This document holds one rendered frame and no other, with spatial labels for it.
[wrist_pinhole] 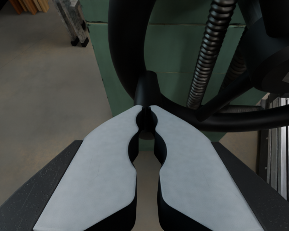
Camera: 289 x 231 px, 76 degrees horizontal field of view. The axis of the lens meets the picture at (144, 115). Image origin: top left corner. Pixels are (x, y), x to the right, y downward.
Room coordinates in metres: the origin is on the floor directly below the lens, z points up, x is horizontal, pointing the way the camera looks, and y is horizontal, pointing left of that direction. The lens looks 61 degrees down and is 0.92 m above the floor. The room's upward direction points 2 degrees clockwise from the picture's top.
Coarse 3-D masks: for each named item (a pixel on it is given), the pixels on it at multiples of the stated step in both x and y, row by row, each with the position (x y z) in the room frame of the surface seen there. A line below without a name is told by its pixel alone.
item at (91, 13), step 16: (80, 0) 0.29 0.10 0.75; (96, 0) 0.29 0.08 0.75; (160, 0) 0.30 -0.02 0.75; (176, 0) 0.30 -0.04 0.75; (192, 0) 0.30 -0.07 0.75; (208, 0) 0.30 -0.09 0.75; (96, 16) 0.29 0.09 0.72; (160, 16) 0.30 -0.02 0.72; (176, 16) 0.30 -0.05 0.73; (192, 16) 0.30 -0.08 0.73; (240, 16) 0.30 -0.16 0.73
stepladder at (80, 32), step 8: (56, 0) 1.08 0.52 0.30; (64, 0) 1.06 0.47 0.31; (72, 0) 1.13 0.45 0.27; (56, 8) 1.07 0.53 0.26; (64, 8) 1.05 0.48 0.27; (72, 8) 1.08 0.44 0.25; (64, 16) 1.08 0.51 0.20; (72, 16) 1.06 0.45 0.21; (80, 16) 1.26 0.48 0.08; (64, 24) 1.06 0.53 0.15; (72, 24) 1.05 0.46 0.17; (80, 24) 1.10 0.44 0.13; (72, 32) 1.08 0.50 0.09; (80, 32) 1.06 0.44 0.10; (72, 40) 1.06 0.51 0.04; (80, 40) 1.04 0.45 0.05; (88, 40) 1.09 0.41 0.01
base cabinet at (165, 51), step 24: (96, 24) 0.29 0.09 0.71; (168, 24) 0.30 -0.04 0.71; (192, 24) 0.30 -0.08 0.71; (96, 48) 0.29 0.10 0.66; (144, 48) 0.30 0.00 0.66; (168, 48) 0.30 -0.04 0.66; (192, 48) 0.30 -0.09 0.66; (168, 72) 0.29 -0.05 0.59; (192, 72) 0.30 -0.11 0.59; (216, 72) 0.30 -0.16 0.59; (120, 96) 0.29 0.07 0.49; (168, 96) 0.29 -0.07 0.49; (240, 96) 0.30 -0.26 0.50; (144, 144) 0.30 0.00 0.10
